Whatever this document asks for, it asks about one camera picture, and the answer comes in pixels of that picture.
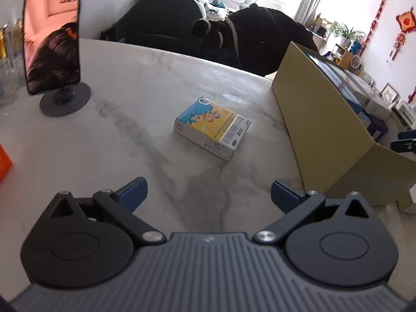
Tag yellow cartoon medicine box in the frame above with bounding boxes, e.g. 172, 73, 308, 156
173, 96, 251, 161

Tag large tan cardboard box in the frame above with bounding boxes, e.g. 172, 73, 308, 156
272, 43, 415, 206

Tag red chinese knot ornament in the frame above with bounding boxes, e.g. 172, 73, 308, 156
389, 6, 415, 61

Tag green potted plant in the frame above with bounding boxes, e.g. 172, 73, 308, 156
331, 22, 365, 47

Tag orange tissue pack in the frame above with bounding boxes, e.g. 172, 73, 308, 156
0, 145, 13, 182

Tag black fluffy coat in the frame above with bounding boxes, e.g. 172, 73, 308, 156
191, 4, 319, 77

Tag black dining chair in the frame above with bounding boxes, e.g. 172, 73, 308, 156
99, 0, 203, 57

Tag gold drink can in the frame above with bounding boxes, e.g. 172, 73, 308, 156
0, 25, 7, 60

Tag white office chair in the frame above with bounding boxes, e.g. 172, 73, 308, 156
240, 0, 257, 9

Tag smartphone on stand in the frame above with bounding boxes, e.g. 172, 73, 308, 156
23, 0, 91, 118

